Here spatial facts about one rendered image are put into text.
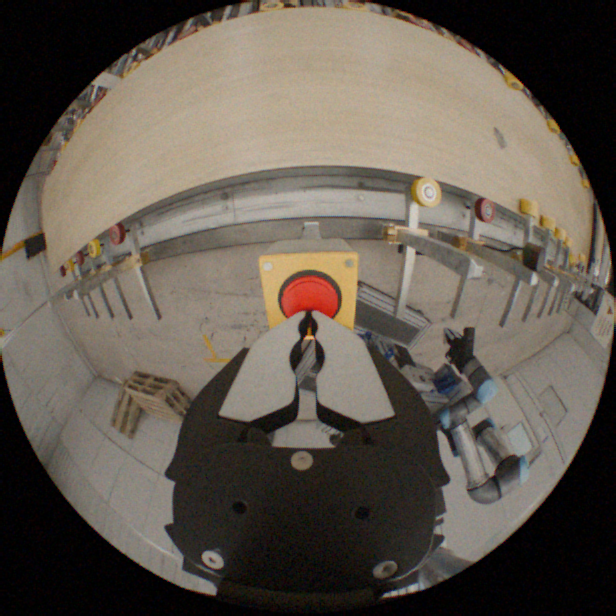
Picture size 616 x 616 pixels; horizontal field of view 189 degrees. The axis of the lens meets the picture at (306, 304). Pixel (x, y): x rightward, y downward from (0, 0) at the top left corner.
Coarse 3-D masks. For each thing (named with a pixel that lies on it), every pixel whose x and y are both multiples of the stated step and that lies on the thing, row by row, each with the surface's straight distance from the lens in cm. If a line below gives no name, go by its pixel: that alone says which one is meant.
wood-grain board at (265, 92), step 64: (192, 64) 81; (256, 64) 66; (320, 64) 62; (384, 64) 68; (448, 64) 90; (128, 128) 87; (192, 128) 61; (256, 128) 51; (320, 128) 49; (384, 128) 53; (448, 128) 65; (512, 128) 102; (64, 192) 148; (128, 192) 75; (512, 192) 86; (576, 192) 208; (64, 256) 158; (576, 256) 220
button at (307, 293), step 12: (312, 276) 13; (288, 288) 13; (300, 288) 13; (312, 288) 13; (324, 288) 13; (288, 300) 13; (300, 300) 13; (312, 300) 13; (324, 300) 13; (336, 300) 14; (288, 312) 14; (324, 312) 14
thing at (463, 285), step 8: (472, 208) 73; (472, 216) 73; (472, 224) 73; (472, 232) 72; (464, 280) 74; (464, 288) 76; (456, 296) 78; (464, 296) 78; (456, 304) 78; (456, 312) 79
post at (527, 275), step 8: (440, 240) 80; (448, 240) 76; (472, 248) 66; (480, 248) 64; (488, 248) 64; (480, 256) 64; (488, 256) 62; (496, 256) 60; (504, 256) 58; (496, 264) 60; (504, 264) 58; (512, 264) 56; (520, 264) 55; (512, 272) 56; (520, 272) 55; (528, 272) 54; (536, 272) 55; (528, 280) 54; (536, 280) 54
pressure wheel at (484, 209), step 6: (480, 198) 71; (486, 198) 70; (480, 204) 68; (486, 204) 70; (492, 204) 72; (474, 210) 70; (480, 210) 67; (486, 210) 70; (492, 210) 72; (480, 216) 68; (486, 216) 70; (492, 216) 72; (486, 222) 70
